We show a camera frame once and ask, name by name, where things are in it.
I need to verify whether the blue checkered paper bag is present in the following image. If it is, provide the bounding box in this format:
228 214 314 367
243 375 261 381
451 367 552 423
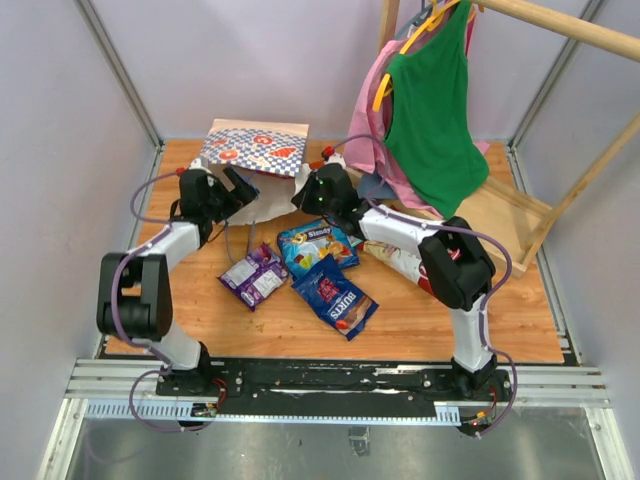
193 119 310 249

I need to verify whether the blue Slendy candy bag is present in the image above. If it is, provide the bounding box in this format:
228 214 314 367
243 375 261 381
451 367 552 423
277 219 360 280

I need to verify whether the pink shirt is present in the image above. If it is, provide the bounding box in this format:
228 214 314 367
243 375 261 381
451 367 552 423
341 14 491 218

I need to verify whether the purple snack packet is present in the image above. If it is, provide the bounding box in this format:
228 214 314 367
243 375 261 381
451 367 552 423
218 243 289 311

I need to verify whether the red chips bag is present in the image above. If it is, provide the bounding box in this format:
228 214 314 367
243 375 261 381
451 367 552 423
357 241 434 296

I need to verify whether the dark blue snack packet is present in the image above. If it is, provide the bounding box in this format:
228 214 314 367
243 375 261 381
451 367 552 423
292 256 379 341

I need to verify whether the green tank top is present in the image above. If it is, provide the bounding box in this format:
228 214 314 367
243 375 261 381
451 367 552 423
384 1 489 218

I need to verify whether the yellow hanger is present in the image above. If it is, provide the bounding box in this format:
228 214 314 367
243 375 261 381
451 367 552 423
372 0 460 112

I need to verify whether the pink snack packet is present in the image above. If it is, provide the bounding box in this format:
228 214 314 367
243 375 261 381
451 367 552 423
248 171 295 180

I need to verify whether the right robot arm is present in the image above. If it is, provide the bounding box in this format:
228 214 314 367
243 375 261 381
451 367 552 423
291 163 497 400

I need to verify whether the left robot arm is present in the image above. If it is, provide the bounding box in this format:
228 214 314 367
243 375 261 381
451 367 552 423
96 167 258 396

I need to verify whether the blue crumpled cloth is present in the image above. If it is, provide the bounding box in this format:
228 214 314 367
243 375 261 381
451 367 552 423
356 172 397 200

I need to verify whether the grey hanger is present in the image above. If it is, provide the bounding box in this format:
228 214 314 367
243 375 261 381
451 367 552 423
393 1 451 47

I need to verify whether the wooden clothes rack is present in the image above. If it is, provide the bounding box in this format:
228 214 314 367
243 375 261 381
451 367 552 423
341 0 640 279

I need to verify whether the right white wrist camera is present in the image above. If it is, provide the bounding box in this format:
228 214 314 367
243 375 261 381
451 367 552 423
321 146 346 168

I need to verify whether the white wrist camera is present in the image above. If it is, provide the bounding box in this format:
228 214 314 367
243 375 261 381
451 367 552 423
175 157 207 176
321 146 346 168

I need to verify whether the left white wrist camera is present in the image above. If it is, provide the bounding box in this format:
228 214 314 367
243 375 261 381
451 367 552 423
175 157 207 176

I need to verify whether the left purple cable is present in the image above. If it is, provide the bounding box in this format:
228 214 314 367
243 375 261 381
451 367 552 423
110 168 211 433

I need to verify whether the purple cable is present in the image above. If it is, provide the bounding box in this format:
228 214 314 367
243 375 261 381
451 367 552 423
110 168 211 433
324 134 516 441

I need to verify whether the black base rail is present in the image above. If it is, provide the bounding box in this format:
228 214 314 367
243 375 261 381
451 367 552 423
155 358 516 422

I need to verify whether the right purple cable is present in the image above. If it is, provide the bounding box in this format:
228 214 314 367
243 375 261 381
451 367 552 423
324 134 516 441

